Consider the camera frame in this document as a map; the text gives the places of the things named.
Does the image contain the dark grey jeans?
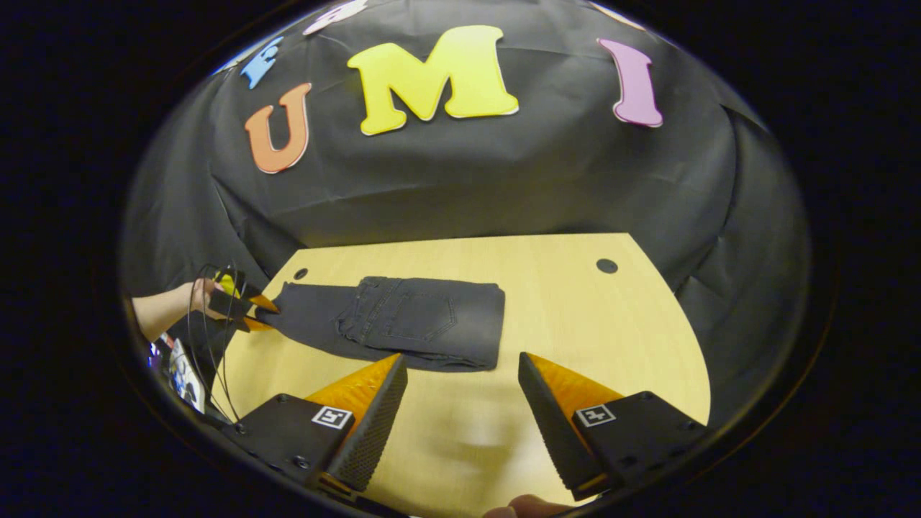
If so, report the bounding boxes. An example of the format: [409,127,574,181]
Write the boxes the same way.
[255,276,507,373]

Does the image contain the thin black cable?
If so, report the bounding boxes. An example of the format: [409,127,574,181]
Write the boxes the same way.
[186,262,245,425]

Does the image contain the black backdrop cloth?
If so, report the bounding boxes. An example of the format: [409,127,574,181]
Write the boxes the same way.
[121,0,814,432]

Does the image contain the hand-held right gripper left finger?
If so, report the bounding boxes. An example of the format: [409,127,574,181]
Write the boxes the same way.
[222,352,409,497]

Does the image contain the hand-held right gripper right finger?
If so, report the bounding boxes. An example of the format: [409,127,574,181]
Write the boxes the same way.
[517,351,711,503]

